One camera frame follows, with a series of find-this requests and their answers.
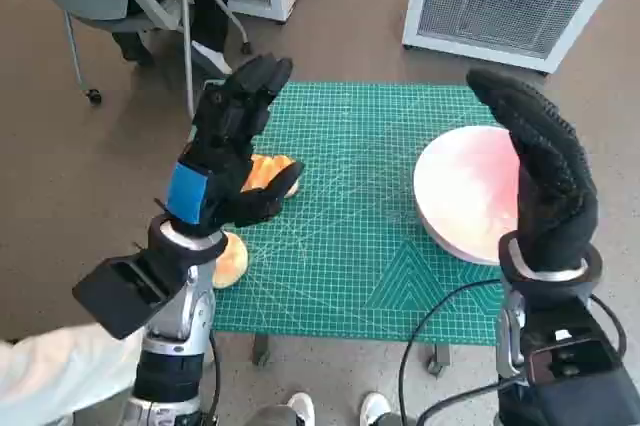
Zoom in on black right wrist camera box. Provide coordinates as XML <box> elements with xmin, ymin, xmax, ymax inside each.
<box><xmin>524</xmin><ymin>328</ymin><xmax>640</xmax><ymax>426</ymax></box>

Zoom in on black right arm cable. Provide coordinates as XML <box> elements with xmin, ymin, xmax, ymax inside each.
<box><xmin>589</xmin><ymin>293</ymin><xmax>629</xmax><ymax>362</ymax></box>
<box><xmin>417</xmin><ymin>379</ymin><xmax>506</xmax><ymax>426</ymax></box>
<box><xmin>398</xmin><ymin>279</ymin><xmax>504</xmax><ymax>426</ymax></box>

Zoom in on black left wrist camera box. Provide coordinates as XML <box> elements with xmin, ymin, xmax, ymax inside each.
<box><xmin>72</xmin><ymin>253</ymin><xmax>191</xmax><ymax>340</ymax></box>

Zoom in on round toy bread bun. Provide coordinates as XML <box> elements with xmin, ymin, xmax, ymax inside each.
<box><xmin>212</xmin><ymin>231</ymin><xmax>250</xmax><ymax>290</ymax></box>

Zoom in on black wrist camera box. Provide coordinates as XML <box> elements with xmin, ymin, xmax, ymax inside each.
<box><xmin>72</xmin><ymin>253</ymin><xmax>191</xmax><ymax>340</ymax></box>
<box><xmin>524</xmin><ymin>328</ymin><xmax>640</xmax><ymax>426</ymax></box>

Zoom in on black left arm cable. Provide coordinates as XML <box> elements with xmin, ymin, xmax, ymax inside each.
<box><xmin>207</xmin><ymin>330</ymin><xmax>222</xmax><ymax>426</ymax></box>

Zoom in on long orange toy bread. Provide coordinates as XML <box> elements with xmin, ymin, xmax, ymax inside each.
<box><xmin>239</xmin><ymin>153</ymin><xmax>301</xmax><ymax>197</ymax></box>

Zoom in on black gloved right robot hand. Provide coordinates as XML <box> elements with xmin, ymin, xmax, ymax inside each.
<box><xmin>465</xmin><ymin>69</ymin><xmax>600</xmax><ymax>272</ymax></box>

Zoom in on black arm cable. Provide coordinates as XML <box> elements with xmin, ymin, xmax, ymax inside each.
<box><xmin>207</xmin><ymin>330</ymin><xmax>222</xmax><ymax>426</ymax></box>
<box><xmin>417</xmin><ymin>379</ymin><xmax>506</xmax><ymax>426</ymax></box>
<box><xmin>589</xmin><ymin>293</ymin><xmax>629</xmax><ymax>362</ymax></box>
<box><xmin>398</xmin><ymin>279</ymin><xmax>504</xmax><ymax>426</ymax></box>

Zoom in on green cutting mat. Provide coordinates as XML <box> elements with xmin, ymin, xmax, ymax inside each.
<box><xmin>187</xmin><ymin>79</ymin><xmax>506</xmax><ymax>347</ymax></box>

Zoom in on white shoe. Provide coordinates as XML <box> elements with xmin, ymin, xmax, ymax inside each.
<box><xmin>287</xmin><ymin>392</ymin><xmax>316</xmax><ymax>426</ymax></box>
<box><xmin>359</xmin><ymin>392</ymin><xmax>392</xmax><ymax>426</ymax></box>

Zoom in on black table leg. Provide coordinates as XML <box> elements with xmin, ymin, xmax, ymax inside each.
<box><xmin>424</xmin><ymin>344</ymin><xmax>454</xmax><ymax>377</ymax></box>
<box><xmin>251</xmin><ymin>334</ymin><xmax>272</xmax><ymax>367</ymax></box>

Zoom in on person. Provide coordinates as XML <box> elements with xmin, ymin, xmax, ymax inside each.
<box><xmin>0</xmin><ymin>320</ymin><xmax>146</xmax><ymax>426</ymax></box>
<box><xmin>110</xmin><ymin>0</ymin><xmax>236</xmax><ymax>78</ymax></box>

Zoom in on pink bowl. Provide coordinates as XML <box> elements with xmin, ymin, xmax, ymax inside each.
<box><xmin>412</xmin><ymin>126</ymin><xmax>524</xmax><ymax>267</ymax></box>

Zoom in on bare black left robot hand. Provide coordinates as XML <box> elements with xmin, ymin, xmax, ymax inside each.
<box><xmin>158</xmin><ymin>54</ymin><xmax>306</xmax><ymax>240</ymax></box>

